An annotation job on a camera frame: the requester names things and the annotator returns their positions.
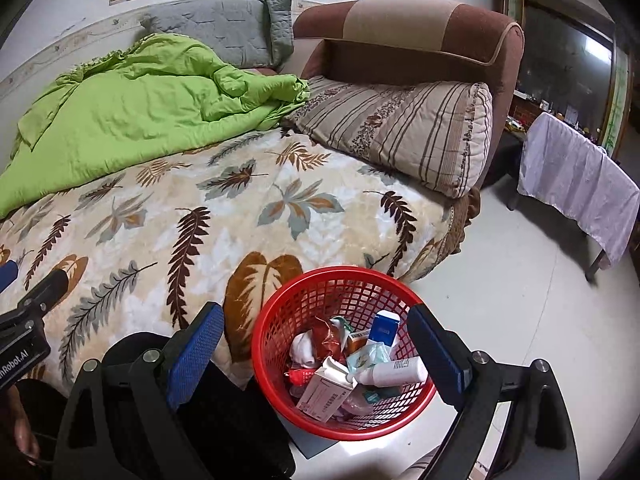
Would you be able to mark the white tissue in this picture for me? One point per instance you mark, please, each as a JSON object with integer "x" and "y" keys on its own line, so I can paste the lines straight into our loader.
{"x": 304, "y": 350}

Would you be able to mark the pink translucent wrapper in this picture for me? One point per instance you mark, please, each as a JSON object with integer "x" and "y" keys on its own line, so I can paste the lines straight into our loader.
{"x": 362, "y": 402}

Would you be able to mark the striped beige pillow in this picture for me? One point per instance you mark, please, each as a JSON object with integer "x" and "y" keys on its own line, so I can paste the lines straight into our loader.
{"x": 410, "y": 125}

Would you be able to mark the blue and white box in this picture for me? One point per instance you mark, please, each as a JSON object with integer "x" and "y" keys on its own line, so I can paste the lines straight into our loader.
{"x": 384, "y": 327}

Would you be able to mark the green wall scroll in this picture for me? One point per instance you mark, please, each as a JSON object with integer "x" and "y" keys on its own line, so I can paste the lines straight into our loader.
{"x": 617, "y": 100}

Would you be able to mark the red wrapper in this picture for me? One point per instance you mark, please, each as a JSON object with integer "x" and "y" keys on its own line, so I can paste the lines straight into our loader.
{"x": 330, "y": 337}

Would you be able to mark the dark glass cabinet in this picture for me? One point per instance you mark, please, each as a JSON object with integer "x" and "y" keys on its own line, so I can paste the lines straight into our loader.
{"x": 560, "y": 60}

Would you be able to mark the leaf print blanket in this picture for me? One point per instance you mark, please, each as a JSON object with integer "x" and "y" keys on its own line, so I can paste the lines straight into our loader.
{"x": 165, "y": 230}

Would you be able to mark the wooden table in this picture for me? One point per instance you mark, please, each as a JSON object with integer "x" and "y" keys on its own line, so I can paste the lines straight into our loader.
{"x": 596, "y": 265}

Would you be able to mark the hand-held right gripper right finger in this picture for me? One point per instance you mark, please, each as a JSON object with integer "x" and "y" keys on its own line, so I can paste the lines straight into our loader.
{"x": 435, "y": 355}

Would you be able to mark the orange cardboard box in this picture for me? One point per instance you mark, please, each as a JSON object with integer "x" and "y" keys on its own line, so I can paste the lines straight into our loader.
{"x": 357, "y": 342}

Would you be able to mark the white plastic bottle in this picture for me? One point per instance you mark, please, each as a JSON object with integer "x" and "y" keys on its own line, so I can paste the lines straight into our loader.
{"x": 395, "y": 372}

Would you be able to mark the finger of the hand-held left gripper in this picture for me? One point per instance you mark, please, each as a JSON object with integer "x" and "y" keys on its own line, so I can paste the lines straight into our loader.
{"x": 7, "y": 275}
{"x": 45, "y": 292}

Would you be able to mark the white tablecloth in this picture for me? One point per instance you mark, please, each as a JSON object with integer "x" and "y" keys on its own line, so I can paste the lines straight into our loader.
{"x": 575, "y": 180}

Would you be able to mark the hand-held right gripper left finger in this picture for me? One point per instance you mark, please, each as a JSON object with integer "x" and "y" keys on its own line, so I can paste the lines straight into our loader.
{"x": 195, "y": 355}

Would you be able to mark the teal and white packet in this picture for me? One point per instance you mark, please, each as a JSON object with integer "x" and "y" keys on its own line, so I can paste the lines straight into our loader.
{"x": 370, "y": 355}

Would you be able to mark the red plastic mesh basket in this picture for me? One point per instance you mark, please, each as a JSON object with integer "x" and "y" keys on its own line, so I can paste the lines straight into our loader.
{"x": 280, "y": 320}

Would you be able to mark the grey quilted pillow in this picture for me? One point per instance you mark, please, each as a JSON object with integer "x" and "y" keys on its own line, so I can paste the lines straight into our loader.
{"x": 220, "y": 25}

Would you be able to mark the green quilt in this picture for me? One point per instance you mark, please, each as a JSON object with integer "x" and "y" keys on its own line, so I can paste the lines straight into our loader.
{"x": 140, "y": 100}

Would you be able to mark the white medicine box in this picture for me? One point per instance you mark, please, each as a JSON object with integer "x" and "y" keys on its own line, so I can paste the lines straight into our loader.
{"x": 322, "y": 390}

